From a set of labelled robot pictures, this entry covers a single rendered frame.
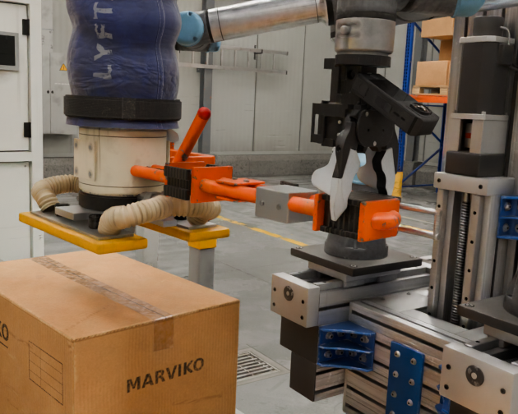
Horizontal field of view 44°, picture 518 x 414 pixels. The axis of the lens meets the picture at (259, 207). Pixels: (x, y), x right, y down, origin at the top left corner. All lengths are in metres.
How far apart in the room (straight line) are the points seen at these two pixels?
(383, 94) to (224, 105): 10.85
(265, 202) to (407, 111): 0.26
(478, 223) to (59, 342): 0.85
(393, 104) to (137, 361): 0.76
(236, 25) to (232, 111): 10.23
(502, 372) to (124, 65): 0.82
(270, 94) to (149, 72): 10.99
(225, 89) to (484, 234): 10.41
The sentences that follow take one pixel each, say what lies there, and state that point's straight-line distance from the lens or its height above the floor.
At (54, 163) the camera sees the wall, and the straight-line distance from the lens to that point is 10.27.
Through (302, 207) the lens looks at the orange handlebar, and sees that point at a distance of 0.87.
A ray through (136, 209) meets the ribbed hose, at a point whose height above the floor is 1.19.
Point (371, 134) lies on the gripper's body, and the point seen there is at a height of 1.35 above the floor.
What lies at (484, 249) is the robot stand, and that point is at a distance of 1.37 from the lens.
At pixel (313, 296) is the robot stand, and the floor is 0.97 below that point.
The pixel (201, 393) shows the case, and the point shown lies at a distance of 1.44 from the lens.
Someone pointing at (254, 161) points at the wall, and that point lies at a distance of 11.87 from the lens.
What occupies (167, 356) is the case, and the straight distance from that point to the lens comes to 1.34.
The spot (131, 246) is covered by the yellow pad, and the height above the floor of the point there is 1.12.
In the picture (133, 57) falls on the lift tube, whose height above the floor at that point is 1.45.
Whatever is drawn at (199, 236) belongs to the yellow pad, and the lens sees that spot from 1.22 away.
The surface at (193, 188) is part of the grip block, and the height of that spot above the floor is 1.24.
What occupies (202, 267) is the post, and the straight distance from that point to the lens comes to 1.98.
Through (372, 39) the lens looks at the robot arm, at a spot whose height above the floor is 1.46.
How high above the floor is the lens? 1.38
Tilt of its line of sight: 9 degrees down
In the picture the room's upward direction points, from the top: 3 degrees clockwise
